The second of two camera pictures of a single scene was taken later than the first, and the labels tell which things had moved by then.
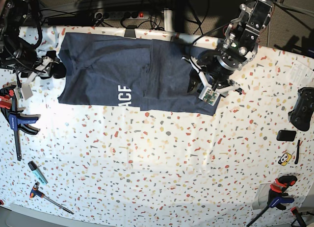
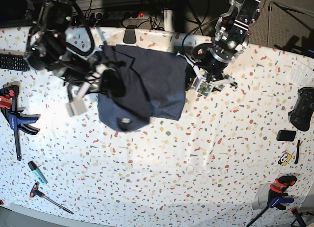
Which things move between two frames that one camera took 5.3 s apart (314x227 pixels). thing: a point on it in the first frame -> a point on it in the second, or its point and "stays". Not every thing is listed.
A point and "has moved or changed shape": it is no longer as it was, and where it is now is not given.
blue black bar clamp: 17,120 stays
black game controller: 301,115 stays
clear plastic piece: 261,199 stays
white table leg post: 168,20 stays
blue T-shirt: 120,71 has moved or changed shape
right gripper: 49,66 -> 81,80
